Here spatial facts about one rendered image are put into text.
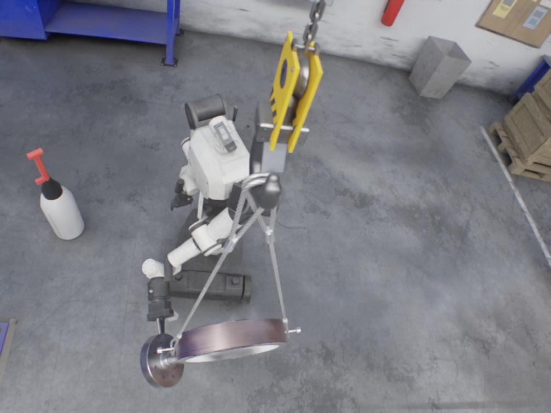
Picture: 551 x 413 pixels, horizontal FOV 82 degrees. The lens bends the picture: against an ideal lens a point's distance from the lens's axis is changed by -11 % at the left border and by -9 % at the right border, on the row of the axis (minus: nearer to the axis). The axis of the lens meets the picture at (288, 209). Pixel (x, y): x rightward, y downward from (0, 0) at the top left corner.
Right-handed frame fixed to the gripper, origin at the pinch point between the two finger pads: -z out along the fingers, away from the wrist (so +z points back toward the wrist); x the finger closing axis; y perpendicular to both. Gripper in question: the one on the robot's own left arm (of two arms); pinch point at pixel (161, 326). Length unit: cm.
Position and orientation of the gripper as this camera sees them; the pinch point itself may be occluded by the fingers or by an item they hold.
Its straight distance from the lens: 147.2
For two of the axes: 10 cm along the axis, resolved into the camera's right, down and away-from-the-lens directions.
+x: 8.9, -3.4, -3.0
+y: 4.2, 3.3, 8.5
